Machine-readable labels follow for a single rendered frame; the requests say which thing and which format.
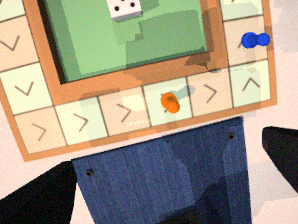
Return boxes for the blue pawn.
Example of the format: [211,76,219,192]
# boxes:
[242,32,270,48]

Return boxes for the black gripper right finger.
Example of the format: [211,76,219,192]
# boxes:
[262,127,298,193]

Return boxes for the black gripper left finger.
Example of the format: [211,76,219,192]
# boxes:
[0,160,77,224]

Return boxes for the orange pawn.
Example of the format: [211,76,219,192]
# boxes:
[160,92,180,113]

